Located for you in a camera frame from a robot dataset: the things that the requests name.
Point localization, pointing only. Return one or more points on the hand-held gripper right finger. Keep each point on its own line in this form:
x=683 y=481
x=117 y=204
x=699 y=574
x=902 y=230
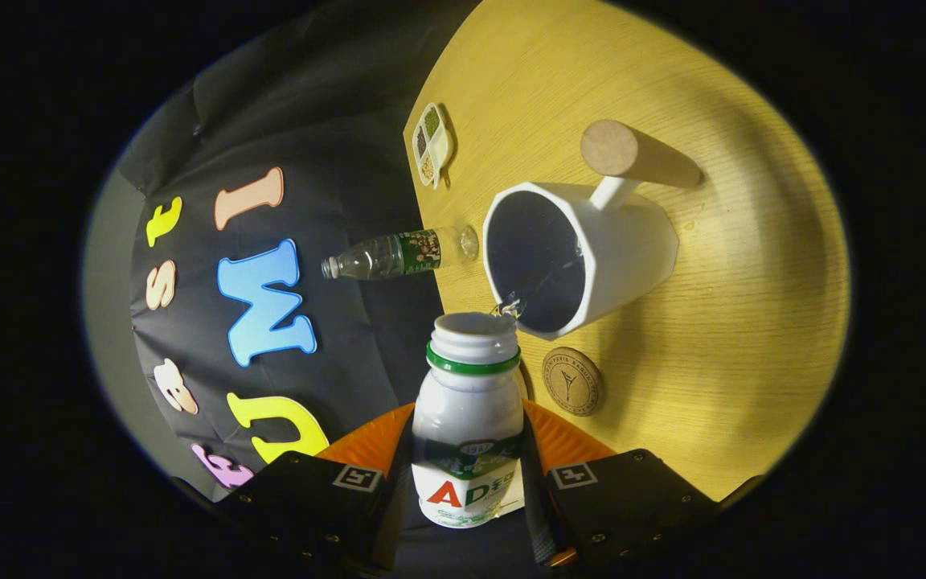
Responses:
x=539 y=515

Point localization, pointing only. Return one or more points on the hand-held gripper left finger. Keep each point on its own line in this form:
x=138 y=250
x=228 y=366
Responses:
x=310 y=507

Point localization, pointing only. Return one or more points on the white juice bottle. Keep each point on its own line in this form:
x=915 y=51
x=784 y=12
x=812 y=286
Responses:
x=467 y=402

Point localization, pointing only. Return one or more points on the round cork coaster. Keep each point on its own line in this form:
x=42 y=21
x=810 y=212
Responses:
x=571 y=382

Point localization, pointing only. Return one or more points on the clear plastic water bottle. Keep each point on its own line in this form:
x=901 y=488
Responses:
x=399 y=253

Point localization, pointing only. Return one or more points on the white flat object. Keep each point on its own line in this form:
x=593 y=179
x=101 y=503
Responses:
x=515 y=498

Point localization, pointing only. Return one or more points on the wooden table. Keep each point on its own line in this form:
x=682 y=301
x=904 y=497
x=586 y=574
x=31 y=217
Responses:
x=752 y=322

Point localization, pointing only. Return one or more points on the white divided seasoning dish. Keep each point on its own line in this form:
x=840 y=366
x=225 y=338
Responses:
x=431 y=145

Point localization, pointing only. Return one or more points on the black backdrop cloth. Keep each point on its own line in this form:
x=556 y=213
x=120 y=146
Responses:
x=334 y=121

